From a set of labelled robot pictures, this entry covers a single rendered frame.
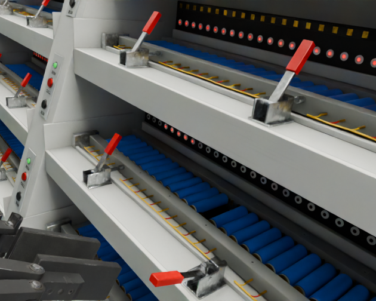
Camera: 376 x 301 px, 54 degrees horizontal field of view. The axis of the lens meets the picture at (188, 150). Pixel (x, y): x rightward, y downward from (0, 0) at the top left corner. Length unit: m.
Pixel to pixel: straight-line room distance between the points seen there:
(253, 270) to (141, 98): 0.26
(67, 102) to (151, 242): 0.35
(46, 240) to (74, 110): 0.46
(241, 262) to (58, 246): 0.22
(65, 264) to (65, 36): 0.54
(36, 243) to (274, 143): 0.22
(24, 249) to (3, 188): 0.71
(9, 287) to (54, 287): 0.04
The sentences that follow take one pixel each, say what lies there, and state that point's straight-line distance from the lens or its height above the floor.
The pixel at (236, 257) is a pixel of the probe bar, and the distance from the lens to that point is 0.45.
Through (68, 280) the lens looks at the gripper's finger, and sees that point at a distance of 0.27.
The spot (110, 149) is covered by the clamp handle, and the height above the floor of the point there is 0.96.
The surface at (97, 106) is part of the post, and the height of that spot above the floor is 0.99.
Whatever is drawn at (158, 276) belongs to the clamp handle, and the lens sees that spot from 0.37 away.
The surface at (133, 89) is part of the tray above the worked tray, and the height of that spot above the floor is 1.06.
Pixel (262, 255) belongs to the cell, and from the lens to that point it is 0.47.
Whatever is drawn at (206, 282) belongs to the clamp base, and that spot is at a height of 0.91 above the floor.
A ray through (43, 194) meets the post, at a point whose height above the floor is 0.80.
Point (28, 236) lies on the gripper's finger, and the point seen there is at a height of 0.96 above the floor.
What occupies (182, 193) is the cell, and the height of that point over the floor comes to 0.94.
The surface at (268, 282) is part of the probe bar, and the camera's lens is 0.43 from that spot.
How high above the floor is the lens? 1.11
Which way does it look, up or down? 11 degrees down
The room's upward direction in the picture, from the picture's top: 20 degrees clockwise
